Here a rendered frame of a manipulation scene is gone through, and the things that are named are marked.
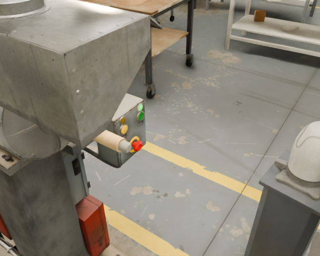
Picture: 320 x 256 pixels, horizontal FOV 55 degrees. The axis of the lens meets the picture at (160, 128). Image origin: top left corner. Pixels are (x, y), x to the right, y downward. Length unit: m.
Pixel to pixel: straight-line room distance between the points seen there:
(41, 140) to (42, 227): 0.49
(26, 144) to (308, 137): 0.98
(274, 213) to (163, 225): 0.81
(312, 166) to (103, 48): 1.05
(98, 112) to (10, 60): 0.14
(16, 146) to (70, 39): 0.41
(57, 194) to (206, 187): 1.33
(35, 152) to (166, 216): 1.42
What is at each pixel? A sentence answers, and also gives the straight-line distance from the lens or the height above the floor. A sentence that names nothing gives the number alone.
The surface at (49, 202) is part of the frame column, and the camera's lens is 1.17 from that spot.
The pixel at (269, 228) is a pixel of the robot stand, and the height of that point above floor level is 0.44.
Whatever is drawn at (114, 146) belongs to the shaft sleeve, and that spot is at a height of 1.25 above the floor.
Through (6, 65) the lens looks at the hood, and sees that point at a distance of 0.50.
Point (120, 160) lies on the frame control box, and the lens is 1.07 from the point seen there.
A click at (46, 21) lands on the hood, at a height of 1.53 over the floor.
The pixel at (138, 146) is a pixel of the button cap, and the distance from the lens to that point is 1.07.
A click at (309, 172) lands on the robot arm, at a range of 1.35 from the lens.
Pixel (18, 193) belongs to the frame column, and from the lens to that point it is 1.06.
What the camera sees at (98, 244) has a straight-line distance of 1.54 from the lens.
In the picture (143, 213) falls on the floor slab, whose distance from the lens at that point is 2.12.
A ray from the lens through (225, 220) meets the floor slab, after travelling 2.12.
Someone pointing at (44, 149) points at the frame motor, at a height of 1.17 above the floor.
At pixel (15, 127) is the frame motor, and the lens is 0.75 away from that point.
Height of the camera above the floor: 1.67
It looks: 37 degrees down
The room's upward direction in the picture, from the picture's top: straight up
